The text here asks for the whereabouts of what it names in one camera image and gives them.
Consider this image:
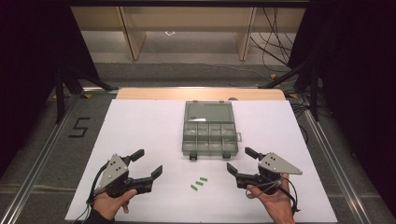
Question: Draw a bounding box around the person's left hand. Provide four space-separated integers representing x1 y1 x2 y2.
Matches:
92 189 138 221

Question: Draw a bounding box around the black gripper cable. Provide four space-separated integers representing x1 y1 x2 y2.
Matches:
73 162 110 224
278 176 302 217

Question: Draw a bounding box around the black curtain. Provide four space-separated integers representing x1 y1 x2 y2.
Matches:
0 0 101 175
288 0 396 216

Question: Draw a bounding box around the aluminium floor rail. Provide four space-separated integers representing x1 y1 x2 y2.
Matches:
0 92 82 224
302 109 373 224

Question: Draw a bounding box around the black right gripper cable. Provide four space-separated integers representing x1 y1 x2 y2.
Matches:
278 176 302 217

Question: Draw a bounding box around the bundle of black cables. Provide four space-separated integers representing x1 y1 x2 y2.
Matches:
249 7 296 68

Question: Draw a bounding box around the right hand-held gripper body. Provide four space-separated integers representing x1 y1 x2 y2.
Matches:
235 151 304 196

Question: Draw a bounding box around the person's right hand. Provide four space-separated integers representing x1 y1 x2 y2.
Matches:
245 174 295 219

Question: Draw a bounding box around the clear grey compartment organizer box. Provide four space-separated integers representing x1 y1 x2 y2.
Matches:
181 100 243 161

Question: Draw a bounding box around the light wooden desk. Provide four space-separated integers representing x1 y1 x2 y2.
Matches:
70 7 306 62

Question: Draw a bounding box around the black metal stand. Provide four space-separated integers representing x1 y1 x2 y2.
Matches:
53 63 120 125
258 57 321 122

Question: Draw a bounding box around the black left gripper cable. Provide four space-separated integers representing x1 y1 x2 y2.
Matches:
73 162 110 224

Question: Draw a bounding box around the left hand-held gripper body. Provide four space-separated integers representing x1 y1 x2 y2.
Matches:
93 153 154 199

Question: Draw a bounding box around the black overhead beam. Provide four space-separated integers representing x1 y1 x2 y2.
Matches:
68 0 311 8

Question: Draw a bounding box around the white table sheet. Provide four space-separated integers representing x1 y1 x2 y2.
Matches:
64 98 339 223

